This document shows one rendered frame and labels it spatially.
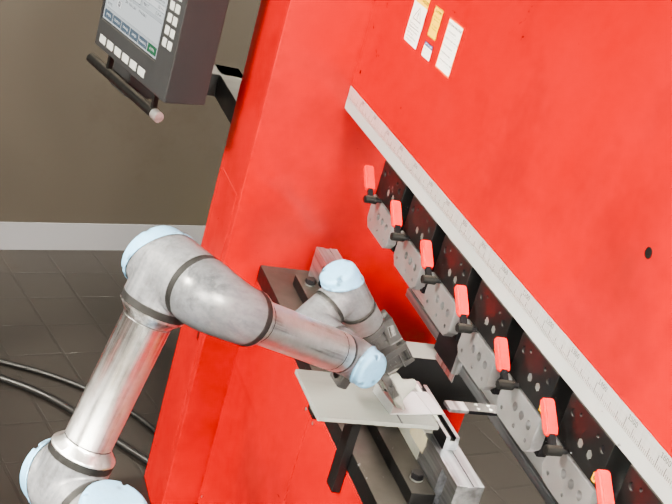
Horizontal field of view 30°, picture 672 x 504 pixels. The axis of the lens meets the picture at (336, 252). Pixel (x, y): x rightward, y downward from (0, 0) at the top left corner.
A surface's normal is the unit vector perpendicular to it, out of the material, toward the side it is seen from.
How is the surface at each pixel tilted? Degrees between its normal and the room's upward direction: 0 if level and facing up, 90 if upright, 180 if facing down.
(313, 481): 90
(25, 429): 0
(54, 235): 90
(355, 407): 0
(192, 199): 90
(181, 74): 90
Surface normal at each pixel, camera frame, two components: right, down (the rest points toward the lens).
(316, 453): -0.93, -0.12
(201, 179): 0.50, 0.46
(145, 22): -0.81, 0.01
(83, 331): 0.26, -0.89
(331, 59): 0.27, 0.44
